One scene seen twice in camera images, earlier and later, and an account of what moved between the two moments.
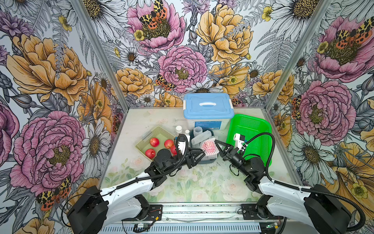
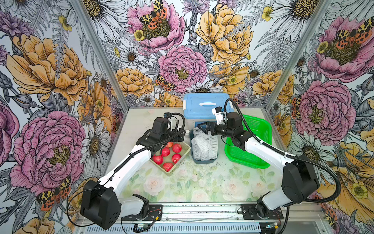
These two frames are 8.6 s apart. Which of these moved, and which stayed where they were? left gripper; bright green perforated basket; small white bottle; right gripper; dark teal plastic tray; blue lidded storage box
Moved: left gripper; right gripper
Stayed: blue lidded storage box; small white bottle; bright green perforated basket; dark teal plastic tray
